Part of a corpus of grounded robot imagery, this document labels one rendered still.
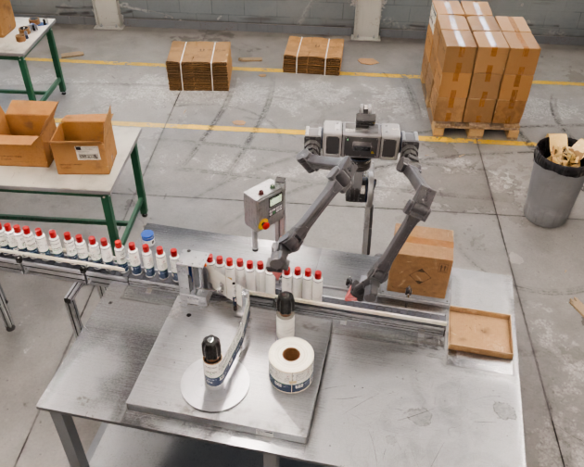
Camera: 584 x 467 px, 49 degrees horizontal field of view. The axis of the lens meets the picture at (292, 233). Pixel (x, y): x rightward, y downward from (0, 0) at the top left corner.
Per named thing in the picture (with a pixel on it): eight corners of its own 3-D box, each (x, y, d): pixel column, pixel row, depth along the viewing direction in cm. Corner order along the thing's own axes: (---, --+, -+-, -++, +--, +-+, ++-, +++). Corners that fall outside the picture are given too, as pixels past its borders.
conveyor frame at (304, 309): (128, 285, 342) (127, 279, 339) (136, 271, 350) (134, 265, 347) (444, 336, 317) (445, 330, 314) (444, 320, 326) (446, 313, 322)
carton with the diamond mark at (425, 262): (386, 290, 338) (392, 252, 321) (389, 260, 356) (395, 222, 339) (444, 298, 334) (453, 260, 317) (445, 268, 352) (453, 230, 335)
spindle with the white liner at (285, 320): (273, 345, 306) (273, 300, 287) (278, 331, 312) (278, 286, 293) (292, 347, 304) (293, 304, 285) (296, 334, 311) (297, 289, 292)
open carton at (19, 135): (-16, 176, 425) (-33, 128, 401) (15, 134, 466) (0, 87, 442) (52, 179, 424) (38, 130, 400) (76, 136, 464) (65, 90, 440)
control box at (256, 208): (244, 223, 311) (243, 192, 299) (271, 208, 320) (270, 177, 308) (258, 233, 305) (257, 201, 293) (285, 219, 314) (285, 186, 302)
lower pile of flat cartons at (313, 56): (282, 72, 718) (282, 54, 704) (288, 52, 759) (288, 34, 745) (340, 76, 712) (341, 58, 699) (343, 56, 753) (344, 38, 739)
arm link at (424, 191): (442, 194, 286) (423, 184, 284) (426, 220, 291) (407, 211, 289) (419, 161, 327) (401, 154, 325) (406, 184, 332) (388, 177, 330)
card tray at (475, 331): (448, 348, 311) (449, 343, 309) (449, 310, 331) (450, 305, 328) (512, 359, 307) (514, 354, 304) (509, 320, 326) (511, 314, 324)
